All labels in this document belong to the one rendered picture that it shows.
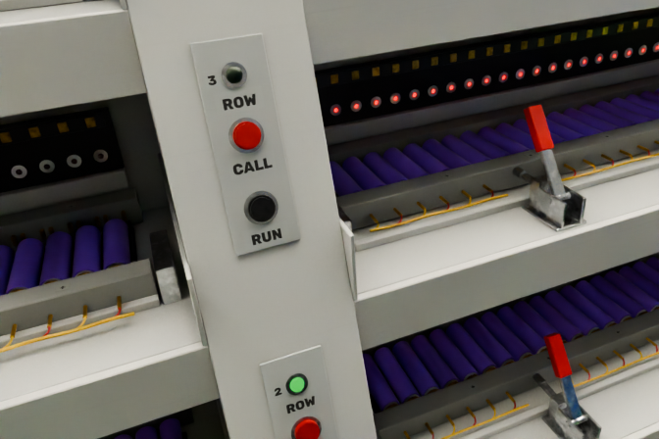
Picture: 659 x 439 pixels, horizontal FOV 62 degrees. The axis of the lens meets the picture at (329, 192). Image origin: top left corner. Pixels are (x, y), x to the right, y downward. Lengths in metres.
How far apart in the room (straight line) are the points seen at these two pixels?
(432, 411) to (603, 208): 0.22
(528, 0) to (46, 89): 0.30
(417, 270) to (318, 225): 0.08
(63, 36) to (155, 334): 0.18
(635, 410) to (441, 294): 0.25
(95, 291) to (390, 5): 0.26
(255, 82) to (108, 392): 0.20
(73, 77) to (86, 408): 0.19
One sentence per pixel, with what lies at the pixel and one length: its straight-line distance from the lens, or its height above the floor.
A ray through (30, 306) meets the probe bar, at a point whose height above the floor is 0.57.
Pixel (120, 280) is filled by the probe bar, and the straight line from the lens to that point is 0.38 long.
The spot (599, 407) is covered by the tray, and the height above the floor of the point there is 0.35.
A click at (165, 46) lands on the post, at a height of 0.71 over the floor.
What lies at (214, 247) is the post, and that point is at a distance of 0.32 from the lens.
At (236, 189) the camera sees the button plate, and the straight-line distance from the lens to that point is 0.32.
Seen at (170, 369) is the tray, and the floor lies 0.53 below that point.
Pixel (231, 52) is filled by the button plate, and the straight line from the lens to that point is 0.31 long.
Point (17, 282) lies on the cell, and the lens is 0.42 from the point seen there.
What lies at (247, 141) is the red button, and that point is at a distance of 0.31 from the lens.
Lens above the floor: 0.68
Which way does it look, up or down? 12 degrees down
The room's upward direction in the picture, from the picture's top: 10 degrees counter-clockwise
